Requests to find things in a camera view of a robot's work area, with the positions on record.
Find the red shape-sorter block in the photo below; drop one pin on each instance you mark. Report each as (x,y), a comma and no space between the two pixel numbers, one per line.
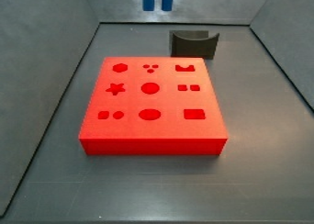
(152,107)

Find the black curved holder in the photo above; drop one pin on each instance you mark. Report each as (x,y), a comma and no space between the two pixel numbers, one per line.
(192,43)

